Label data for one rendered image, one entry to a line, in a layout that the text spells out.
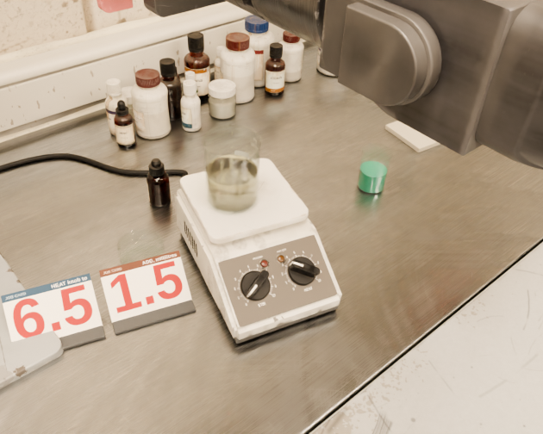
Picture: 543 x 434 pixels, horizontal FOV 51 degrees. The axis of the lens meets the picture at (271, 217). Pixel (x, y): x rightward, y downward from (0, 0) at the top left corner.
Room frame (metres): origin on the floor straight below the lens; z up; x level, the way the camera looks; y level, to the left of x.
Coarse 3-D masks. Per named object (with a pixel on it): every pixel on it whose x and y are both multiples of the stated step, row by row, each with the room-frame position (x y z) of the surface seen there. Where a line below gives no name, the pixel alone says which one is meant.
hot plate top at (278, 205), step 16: (192, 176) 0.54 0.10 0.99; (272, 176) 0.55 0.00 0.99; (192, 192) 0.51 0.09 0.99; (272, 192) 0.51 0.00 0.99; (288, 192) 0.52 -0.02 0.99; (192, 208) 0.48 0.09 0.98; (208, 208) 0.48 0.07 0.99; (256, 208) 0.48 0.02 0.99; (272, 208) 0.48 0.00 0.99; (288, 208) 0.49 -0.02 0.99; (304, 208) 0.49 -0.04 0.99; (208, 224) 0.45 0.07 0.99; (224, 224) 0.45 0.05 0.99; (240, 224) 0.46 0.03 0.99; (256, 224) 0.46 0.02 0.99; (272, 224) 0.46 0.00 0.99; (288, 224) 0.47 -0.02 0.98; (224, 240) 0.43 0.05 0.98
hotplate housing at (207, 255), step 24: (192, 216) 0.48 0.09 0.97; (192, 240) 0.47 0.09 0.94; (240, 240) 0.45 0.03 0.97; (264, 240) 0.45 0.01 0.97; (288, 240) 0.46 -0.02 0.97; (216, 264) 0.41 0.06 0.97; (216, 288) 0.40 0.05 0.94; (336, 288) 0.42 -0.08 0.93; (288, 312) 0.39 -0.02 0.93; (312, 312) 0.40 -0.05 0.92; (240, 336) 0.36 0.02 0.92
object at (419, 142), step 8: (392, 128) 0.80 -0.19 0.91; (400, 128) 0.80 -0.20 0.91; (408, 128) 0.80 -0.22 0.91; (400, 136) 0.78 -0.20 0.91; (408, 136) 0.78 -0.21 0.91; (416, 136) 0.78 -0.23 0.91; (424, 136) 0.78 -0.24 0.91; (408, 144) 0.76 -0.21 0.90; (416, 144) 0.76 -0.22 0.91; (424, 144) 0.76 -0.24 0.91; (432, 144) 0.76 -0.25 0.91
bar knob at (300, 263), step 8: (296, 264) 0.42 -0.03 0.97; (304, 264) 0.42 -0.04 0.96; (312, 264) 0.43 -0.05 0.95; (288, 272) 0.42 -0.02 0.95; (296, 272) 0.42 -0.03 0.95; (304, 272) 0.42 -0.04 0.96; (312, 272) 0.42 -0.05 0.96; (296, 280) 0.42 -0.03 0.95; (304, 280) 0.42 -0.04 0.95; (312, 280) 0.42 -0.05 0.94
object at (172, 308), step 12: (180, 264) 0.44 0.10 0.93; (108, 300) 0.40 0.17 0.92; (180, 300) 0.41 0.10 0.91; (132, 312) 0.39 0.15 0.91; (144, 312) 0.39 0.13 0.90; (156, 312) 0.40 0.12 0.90; (168, 312) 0.40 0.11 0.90; (180, 312) 0.40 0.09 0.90; (120, 324) 0.38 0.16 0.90; (132, 324) 0.38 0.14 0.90; (144, 324) 0.38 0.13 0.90
